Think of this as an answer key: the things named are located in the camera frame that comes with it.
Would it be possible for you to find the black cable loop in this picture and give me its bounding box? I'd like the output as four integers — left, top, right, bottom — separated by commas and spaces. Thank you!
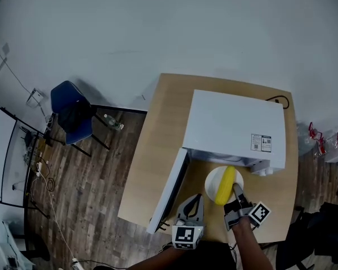
265, 94, 290, 110

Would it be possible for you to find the person's right forearm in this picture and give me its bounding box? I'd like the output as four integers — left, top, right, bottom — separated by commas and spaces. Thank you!
230, 219, 274, 270

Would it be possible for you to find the yellow corn cob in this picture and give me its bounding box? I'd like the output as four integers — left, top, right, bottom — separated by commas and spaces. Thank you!
215, 166, 237, 206

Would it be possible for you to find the white wall box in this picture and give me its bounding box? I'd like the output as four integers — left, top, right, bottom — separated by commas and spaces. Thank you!
26, 88, 44, 106

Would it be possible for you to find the white round plate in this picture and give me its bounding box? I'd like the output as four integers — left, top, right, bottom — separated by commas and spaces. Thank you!
204, 165, 244, 204

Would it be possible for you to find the brown cardboard box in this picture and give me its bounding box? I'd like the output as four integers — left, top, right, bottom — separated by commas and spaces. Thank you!
35, 138, 50, 157

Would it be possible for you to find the clear plastic bottle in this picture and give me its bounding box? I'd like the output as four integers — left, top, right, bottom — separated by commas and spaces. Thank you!
103, 113, 124, 131

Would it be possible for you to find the white machine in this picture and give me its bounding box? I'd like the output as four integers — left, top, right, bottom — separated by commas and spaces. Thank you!
0, 219, 36, 270

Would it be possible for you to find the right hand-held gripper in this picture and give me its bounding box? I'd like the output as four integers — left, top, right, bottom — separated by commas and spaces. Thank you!
223, 182, 272, 232

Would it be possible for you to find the black router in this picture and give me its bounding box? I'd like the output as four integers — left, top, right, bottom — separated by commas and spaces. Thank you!
19, 125, 36, 146

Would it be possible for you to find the long white cable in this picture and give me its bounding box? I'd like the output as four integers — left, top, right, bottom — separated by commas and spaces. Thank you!
30, 164, 79, 264

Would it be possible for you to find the person's black clothing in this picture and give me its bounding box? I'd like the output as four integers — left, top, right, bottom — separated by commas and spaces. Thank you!
94, 240, 237, 270

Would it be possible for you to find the whiteboard on black stand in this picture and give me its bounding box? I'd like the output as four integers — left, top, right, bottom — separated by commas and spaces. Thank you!
0, 98, 50, 219

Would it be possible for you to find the blue chair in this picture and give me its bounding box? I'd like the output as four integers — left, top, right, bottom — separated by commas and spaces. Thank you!
50, 80, 110, 158

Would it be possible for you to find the white microwave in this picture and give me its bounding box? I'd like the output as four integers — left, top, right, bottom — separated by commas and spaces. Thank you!
146, 89, 287, 235

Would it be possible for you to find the person's left forearm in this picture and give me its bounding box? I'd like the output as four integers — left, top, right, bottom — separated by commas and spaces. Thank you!
126, 246, 184, 270

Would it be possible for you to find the black office chair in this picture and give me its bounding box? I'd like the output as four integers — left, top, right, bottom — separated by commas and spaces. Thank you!
275, 220, 313, 270
292, 202, 338, 264

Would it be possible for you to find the black bag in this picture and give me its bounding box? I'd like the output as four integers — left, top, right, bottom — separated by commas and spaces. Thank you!
57, 101, 92, 134

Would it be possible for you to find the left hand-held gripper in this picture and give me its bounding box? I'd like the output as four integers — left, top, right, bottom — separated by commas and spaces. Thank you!
171, 194, 206, 251

